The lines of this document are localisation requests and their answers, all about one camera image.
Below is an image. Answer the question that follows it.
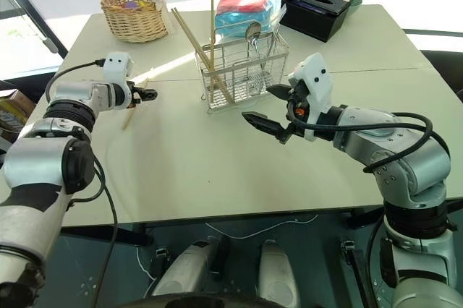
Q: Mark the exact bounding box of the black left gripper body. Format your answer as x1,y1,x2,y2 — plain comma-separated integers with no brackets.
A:
129,83,143,107

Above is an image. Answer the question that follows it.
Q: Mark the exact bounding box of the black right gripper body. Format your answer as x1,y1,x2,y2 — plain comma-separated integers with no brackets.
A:
285,80,308,135

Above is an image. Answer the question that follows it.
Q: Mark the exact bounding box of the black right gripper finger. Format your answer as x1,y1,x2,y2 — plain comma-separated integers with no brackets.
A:
241,111,292,145
267,84,291,101

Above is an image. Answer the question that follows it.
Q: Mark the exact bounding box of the light wooden chopstick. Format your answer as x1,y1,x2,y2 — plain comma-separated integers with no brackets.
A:
122,67,156,131
174,6,236,103
208,0,216,72
170,7,232,105

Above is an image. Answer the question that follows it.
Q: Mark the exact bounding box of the stainless steel fork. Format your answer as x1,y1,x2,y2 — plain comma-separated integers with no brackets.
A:
260,14,282,74

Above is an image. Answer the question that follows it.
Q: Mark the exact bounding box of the stainless steel spoon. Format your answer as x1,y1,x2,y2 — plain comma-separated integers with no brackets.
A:
245,21,264,70

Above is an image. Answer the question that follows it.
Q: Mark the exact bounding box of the black tissue box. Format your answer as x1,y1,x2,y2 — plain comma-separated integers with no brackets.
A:
280,0,352,43

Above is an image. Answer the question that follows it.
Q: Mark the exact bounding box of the dark green cup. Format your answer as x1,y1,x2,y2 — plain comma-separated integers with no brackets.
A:
327,0,362,20

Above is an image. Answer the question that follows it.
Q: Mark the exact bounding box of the brown cardboard box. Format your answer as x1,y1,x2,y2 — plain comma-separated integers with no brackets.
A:
0,89,37,142

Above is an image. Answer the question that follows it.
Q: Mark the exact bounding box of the white rounded robot cover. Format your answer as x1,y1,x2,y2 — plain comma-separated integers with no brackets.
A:
256,239,300,308
151,241,218,298

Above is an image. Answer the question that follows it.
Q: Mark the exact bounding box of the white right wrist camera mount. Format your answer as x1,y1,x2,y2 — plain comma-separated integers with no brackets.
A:
287,51,334,142

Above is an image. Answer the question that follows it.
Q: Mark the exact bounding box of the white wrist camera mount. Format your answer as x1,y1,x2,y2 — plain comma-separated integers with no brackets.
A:
102,51,134,110
287,51,334,142

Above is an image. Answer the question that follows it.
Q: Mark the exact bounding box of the chrome wire cutlery rack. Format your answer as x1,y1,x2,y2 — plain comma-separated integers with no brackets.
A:
194,29,290,114

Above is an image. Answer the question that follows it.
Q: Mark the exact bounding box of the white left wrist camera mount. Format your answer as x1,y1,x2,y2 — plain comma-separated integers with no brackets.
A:
102,51,134,110

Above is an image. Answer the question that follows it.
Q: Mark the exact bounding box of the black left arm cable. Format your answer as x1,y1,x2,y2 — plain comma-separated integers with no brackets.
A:
45,59,120,308

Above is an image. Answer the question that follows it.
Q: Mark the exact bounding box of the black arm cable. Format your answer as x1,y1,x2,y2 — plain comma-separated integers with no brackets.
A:
45,59,120,308
287,111,441,175

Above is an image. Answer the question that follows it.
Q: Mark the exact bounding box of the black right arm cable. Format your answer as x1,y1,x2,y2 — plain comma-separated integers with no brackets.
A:
287,111,441,175

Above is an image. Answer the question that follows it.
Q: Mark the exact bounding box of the woven wicker basket with handle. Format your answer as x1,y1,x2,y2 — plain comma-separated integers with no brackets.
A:
95,0,170,44

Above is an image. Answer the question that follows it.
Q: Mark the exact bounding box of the thin white cable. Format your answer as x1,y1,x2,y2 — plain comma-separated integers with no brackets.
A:
135,213,319,283

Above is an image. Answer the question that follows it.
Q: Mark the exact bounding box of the black window frame bar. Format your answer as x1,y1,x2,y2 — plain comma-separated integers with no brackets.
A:
0,0,69,56

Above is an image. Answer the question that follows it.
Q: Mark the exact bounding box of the black table frame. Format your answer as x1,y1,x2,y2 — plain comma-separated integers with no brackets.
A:
60,206,463,247

